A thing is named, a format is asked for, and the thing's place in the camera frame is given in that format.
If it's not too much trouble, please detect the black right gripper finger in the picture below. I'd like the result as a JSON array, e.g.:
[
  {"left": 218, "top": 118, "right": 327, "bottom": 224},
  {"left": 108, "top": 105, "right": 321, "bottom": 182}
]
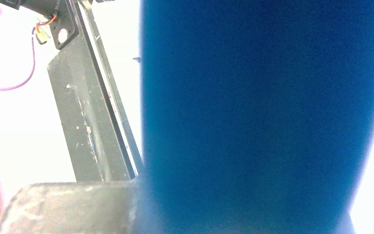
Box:
[{"left": 0, "top": 181, "right": 138, "bottom": 234}]

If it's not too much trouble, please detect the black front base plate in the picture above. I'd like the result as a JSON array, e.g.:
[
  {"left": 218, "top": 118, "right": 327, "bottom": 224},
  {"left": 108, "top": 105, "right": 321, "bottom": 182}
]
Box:
[{"left": 2, "top": 0, "right": 143, "bottom": 182}]

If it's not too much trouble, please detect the blue framed whiteboard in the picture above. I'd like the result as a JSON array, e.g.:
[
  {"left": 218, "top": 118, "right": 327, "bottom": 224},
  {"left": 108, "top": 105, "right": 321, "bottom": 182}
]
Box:
[{"left": 142, "top": 0, "right": 374, "bottom": 234}]

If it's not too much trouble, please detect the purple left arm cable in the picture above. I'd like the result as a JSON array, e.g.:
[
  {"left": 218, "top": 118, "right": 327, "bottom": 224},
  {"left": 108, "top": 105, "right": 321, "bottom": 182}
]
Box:
[{"left": 0, "top": 25, "right": 37, "bottom": 92}]

